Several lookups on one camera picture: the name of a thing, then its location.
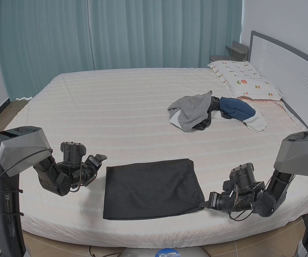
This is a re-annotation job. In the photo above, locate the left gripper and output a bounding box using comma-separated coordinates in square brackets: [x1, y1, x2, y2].
[86, 154, 108, 176]

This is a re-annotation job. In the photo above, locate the blue-green curtain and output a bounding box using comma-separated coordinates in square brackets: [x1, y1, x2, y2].
[88, 0, 243, 69]
[0, 0, 94, 98]

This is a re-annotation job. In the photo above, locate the black T-shirt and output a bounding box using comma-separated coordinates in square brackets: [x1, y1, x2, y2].
[103, 158, 206, 221]

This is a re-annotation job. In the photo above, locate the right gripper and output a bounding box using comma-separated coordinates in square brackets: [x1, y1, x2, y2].
[199, 192, 235, 212]

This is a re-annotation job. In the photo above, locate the grey bedside table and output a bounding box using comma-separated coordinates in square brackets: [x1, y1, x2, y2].
[210, 40, 249, 62]

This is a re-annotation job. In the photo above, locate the bed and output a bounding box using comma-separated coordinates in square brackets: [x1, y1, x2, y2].
[0, 31, 308, 247]

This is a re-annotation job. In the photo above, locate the white printed pillow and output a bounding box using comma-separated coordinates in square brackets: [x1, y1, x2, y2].
[207, 60, 282, 101]

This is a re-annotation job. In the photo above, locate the pile of clothes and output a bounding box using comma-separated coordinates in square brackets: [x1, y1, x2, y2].
[167, 90, 267, 133]

